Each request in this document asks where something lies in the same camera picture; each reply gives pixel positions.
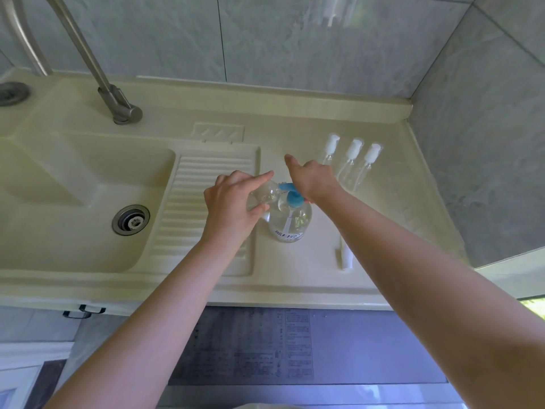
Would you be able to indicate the person's left hand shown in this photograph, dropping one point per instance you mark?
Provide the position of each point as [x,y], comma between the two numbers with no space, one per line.
[225,208]

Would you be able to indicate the person's right hand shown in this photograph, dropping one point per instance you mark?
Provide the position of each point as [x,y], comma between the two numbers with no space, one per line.
[317,181]

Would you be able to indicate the person's left thumb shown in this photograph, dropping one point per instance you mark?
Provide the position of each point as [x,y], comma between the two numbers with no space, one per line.
[259,210]

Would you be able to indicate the small clear plastic bottle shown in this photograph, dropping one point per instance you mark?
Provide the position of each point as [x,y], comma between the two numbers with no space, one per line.
[266,195]

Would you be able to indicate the clear bottle with blue pump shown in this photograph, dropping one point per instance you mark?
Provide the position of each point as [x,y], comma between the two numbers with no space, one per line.
[291,221]

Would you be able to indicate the person's left forearm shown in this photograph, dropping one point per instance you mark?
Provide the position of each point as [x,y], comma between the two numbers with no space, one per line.
[161,327]

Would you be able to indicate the person's right forearm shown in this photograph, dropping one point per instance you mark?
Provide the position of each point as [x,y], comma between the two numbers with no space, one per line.
[425,293]

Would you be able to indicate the clear spray bottle white cap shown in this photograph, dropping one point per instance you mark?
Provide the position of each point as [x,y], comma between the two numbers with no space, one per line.
[369,157]
[331,144]
[352,151]

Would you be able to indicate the white spray pump head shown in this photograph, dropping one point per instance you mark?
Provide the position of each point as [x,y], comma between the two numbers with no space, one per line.
[345,255]

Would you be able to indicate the metal sink drain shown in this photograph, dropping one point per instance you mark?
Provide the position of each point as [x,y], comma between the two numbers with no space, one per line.
[130,220]

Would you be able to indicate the grey washing machine lid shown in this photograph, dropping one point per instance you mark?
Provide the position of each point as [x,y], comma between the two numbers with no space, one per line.
[362,349]

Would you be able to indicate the cream sink unit with washboard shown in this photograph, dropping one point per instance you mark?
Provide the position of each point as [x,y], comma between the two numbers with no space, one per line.
[64,187]

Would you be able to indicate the grey metal faucet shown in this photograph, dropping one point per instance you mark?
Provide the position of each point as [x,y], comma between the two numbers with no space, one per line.
[87,51]

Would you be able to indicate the round grey hole cover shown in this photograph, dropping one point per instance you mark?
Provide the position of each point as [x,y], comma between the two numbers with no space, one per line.
[12,93]

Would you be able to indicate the grey metal pipe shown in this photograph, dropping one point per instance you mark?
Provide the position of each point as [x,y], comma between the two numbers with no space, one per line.
[25,33]

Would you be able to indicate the white window frame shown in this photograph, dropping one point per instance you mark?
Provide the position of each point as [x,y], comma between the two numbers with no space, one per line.
[511,272]

